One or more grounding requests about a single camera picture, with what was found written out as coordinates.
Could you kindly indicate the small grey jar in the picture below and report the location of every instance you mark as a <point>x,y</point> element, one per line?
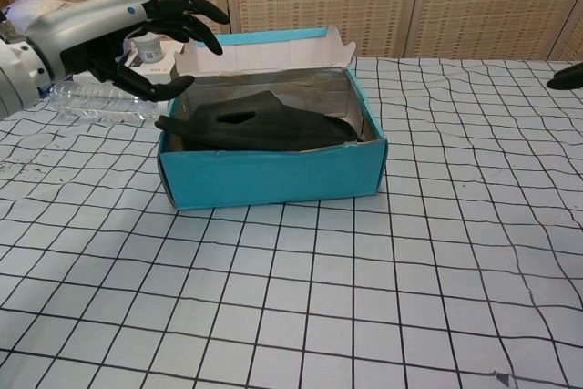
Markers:
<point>148,49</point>

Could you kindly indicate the blue cardboard shoe box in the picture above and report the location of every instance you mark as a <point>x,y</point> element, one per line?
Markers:
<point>273,179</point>

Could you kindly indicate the clear plastic water bottle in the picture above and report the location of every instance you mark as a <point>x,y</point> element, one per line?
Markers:
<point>91,104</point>

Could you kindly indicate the blue white tissue pack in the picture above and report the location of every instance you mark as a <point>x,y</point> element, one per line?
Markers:
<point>27,8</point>

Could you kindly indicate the flat white cardboard box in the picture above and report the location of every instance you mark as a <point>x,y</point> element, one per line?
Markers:
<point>159,71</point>

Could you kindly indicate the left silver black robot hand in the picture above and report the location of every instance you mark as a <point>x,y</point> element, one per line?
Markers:
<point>82,20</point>

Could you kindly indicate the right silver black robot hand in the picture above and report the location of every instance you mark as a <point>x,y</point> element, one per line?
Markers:
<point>571,78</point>

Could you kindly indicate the light blue checkered tablecloth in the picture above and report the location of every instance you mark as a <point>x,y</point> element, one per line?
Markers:
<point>410,225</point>

